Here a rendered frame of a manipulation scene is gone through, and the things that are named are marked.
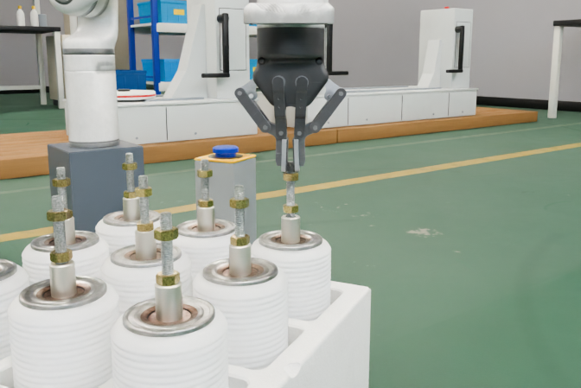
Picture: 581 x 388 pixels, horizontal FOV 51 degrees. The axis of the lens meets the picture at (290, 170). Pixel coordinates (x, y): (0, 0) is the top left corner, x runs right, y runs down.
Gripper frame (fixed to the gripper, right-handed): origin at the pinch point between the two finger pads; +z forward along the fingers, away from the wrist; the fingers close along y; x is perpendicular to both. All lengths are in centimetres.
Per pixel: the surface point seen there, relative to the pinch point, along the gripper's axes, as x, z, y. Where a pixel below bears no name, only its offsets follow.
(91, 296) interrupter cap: 18.7, 10.0, 17.0
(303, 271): 4.5, 12.5, -1.6
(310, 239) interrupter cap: 0.3, 10.1, -2.4
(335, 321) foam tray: 6.5, 17.5, -5.1
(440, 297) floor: -45, 36, -28
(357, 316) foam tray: 1.1, 19.3, -8.0
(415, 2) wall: -636, -73, -118
